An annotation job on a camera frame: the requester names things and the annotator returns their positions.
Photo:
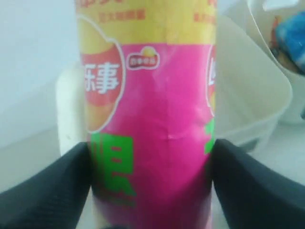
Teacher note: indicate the blue instant noodle packet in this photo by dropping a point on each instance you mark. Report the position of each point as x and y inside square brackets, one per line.
[290, 35]

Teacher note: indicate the cream bin square mark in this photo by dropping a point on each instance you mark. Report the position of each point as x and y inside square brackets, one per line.
[252, 93]

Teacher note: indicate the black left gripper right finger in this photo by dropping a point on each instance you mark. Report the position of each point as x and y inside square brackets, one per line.
[251, 195]

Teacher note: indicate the cream bin triangle mark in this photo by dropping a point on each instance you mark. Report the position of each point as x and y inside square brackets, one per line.
[70, 108]

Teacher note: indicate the pink Lay's chips can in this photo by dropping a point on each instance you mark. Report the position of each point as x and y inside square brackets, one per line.
[149, 73]

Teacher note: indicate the cream bin circle mark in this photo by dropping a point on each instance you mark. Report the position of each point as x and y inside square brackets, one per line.
[262, 16]

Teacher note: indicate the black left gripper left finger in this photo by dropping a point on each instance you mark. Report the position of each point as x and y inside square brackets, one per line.
[53, 198]

